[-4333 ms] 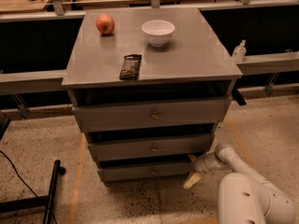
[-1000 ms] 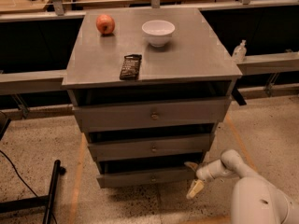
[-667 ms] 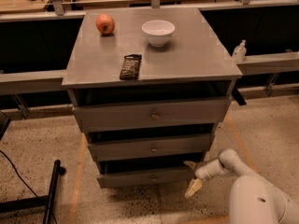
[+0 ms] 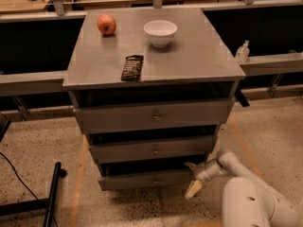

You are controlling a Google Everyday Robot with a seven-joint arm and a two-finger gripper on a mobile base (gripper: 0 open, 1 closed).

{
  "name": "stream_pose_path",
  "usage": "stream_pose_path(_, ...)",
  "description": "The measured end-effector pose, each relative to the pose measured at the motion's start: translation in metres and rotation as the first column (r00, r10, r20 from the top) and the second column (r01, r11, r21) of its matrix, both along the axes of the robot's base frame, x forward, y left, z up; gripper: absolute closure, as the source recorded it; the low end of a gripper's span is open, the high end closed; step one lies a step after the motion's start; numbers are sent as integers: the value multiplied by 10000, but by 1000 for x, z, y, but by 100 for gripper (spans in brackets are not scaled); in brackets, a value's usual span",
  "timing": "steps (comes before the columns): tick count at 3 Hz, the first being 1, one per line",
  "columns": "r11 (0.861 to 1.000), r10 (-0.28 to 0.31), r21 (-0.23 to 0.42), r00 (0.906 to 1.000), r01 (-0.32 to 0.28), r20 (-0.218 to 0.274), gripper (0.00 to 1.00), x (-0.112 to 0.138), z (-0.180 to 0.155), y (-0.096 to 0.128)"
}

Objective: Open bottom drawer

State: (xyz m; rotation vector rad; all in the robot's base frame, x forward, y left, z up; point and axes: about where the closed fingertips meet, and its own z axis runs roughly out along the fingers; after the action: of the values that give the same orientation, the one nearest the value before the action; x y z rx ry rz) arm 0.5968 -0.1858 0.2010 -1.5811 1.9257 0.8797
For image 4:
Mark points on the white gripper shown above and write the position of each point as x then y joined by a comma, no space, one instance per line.
202,172

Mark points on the grey bottom drawer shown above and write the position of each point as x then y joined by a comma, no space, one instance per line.
146,179

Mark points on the grey drawer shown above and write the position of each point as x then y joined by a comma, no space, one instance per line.
152,149
146,179
151,116

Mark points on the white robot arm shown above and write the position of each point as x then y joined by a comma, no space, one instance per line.
247,200

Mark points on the grey middle drawer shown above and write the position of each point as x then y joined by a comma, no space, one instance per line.
152,149

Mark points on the grey wooden drawer cabinet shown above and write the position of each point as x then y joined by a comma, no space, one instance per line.
196,65

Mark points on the grey top drawer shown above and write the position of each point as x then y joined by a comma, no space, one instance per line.
151,116

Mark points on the clear sanitizer bottle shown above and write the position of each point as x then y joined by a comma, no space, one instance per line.
243,52

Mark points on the white bowl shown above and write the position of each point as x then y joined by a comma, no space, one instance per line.
160,33

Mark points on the red apple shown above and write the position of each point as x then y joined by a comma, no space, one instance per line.
106,24

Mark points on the black metal stand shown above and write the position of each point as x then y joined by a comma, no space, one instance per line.
46,204

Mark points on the grey metal railing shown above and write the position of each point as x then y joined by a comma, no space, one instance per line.
51,82

